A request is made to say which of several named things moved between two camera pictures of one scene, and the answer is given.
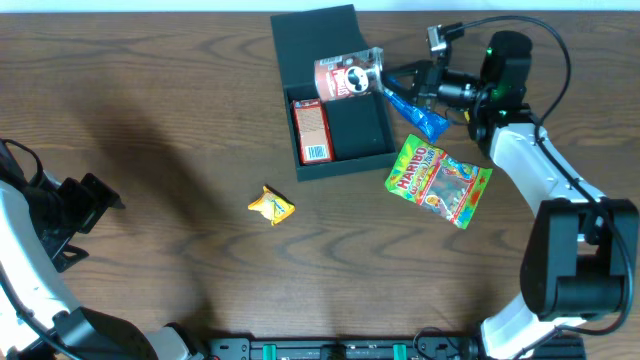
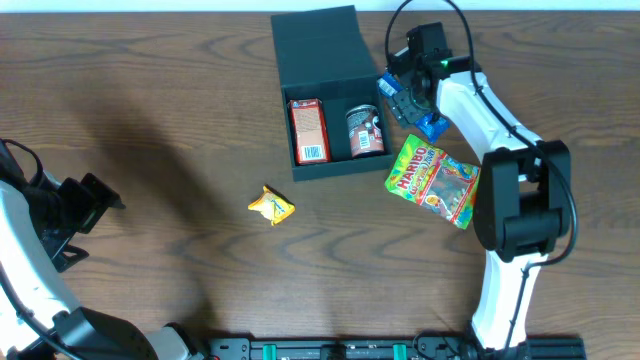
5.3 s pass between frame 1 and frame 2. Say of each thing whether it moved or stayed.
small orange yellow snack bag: stayed
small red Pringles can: moved
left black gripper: stayed
